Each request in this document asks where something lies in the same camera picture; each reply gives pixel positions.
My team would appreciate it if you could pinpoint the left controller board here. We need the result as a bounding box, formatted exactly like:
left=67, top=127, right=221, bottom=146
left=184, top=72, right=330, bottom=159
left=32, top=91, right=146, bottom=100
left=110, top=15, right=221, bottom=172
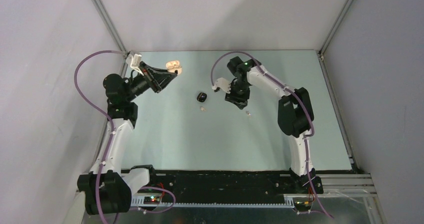
left=143, top=196, right=162, bottom=205

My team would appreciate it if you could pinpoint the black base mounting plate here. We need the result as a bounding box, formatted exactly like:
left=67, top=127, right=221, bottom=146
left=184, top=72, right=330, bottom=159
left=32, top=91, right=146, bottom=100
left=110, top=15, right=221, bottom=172
left=139, top=170, right=324, bottom=205

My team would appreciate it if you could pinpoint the left corner aluminium post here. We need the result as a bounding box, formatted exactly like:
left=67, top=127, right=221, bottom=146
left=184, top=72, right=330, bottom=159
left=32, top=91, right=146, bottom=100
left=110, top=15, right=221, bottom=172
left=91, top=0, right=128, bottom=52

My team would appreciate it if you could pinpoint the controller board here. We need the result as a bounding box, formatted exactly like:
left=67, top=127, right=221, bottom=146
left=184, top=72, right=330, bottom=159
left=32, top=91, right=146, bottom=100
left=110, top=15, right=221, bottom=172
left=143, top=196, right=162, bottom=205
left=294, top=201, right=314, bottom=212

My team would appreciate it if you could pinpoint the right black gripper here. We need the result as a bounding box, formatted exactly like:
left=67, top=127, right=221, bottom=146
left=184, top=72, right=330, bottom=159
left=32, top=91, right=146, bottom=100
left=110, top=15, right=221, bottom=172
left=225, top=80, right=251, bottom=110

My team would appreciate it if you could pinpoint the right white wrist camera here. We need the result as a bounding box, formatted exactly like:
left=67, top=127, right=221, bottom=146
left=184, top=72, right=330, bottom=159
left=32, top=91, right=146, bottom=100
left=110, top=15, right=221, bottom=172
left=212, top=77, right=231, bottom=94

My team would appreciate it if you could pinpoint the corner aluminium post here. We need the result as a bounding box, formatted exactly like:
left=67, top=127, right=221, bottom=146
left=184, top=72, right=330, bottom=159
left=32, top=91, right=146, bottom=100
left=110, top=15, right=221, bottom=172
left=91, top=0, right=128, bottom=52
left=318, top=0, right=355, bottom=57

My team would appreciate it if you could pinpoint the grey slotted cable duct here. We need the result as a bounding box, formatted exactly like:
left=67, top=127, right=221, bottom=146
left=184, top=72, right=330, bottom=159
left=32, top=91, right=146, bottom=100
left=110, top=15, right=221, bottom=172
left=130, top=196, right=295, bottom=209

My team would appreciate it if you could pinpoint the beige earbud charging case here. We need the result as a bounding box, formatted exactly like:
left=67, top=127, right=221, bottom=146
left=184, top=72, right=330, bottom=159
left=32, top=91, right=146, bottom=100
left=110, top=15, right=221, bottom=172
left=165, top=60, right=183, bottom=75

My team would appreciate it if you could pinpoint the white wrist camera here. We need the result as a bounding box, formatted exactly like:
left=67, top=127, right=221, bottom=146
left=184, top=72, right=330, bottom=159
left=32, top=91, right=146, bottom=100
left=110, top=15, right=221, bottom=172
left=212, top=77, right=231, bottom=94
left=125, top=50, right=142, bottom=73

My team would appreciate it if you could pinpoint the right corner aluminium post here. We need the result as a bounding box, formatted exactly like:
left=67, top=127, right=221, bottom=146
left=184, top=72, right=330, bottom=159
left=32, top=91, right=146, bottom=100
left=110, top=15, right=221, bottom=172
left=318, top=0, right=355, bottom=57

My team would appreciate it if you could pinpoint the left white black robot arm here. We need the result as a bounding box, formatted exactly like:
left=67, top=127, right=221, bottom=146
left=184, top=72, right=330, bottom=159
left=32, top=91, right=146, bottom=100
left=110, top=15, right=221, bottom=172
left=77, top=60, right=183, bottom=215

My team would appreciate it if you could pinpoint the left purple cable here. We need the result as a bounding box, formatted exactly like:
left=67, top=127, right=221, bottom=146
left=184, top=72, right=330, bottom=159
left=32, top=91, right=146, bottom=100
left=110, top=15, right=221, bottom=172
left=73, top=50, right=176, bottom=224

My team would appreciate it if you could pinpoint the black earbud charging case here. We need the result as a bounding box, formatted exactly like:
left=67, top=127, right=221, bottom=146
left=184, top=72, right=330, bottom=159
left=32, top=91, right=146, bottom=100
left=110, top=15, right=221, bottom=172
left=196, top=92, right=208, bottom=103

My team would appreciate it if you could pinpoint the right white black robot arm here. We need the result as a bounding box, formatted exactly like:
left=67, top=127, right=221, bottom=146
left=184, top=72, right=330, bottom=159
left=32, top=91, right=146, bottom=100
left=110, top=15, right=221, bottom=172
left=224, top=56, right=314, bottom=193

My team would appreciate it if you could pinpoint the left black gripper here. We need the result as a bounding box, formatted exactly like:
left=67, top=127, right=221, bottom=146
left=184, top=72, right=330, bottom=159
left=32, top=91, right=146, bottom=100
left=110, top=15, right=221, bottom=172
left=124, top=61, right=177, bottom=102

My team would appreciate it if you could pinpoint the right controller board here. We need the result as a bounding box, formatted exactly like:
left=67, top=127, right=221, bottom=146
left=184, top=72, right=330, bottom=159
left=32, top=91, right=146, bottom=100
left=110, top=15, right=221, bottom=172
left=294, top=201, right=314, bottom=212

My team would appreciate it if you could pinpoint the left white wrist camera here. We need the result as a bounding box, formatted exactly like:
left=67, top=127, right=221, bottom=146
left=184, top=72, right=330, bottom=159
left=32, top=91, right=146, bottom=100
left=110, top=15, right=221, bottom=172
left=125, top=50, right=142, bottom=73

